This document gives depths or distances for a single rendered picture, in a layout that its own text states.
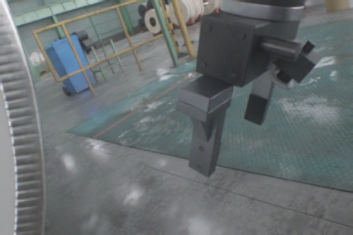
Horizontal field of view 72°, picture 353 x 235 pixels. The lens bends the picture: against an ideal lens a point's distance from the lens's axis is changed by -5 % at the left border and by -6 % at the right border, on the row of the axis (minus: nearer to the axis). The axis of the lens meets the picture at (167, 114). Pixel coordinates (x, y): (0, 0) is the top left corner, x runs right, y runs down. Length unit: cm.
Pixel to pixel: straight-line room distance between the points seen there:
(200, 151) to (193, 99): 7
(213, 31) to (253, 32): 3
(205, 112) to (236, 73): 4
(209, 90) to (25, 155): 30
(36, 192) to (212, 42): 33
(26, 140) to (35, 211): 11
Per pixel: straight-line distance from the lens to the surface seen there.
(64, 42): 460
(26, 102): 41
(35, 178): 43
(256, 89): 36
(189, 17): 1234
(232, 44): 21
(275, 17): 23
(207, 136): 24
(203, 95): 19
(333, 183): 98
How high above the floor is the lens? 65
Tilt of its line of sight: 20 degrees down
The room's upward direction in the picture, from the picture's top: 21 degrees counter-clockwise
